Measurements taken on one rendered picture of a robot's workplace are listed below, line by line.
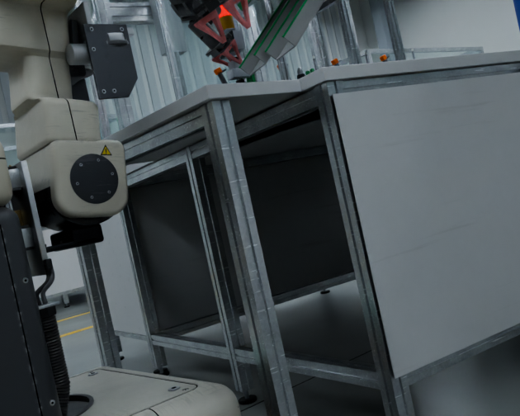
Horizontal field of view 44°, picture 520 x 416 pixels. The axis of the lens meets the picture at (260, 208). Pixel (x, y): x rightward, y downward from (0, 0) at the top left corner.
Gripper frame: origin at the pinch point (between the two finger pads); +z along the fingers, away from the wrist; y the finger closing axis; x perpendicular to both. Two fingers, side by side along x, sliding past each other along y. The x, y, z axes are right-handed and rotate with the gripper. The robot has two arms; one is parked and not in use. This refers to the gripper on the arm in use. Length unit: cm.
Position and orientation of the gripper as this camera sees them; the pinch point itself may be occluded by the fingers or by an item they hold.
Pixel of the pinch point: (236, 63)
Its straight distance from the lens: 219.7
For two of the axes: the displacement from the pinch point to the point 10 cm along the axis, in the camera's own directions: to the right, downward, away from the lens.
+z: 6.9, 6.3, 3.5
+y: -5.3, 1.1, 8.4
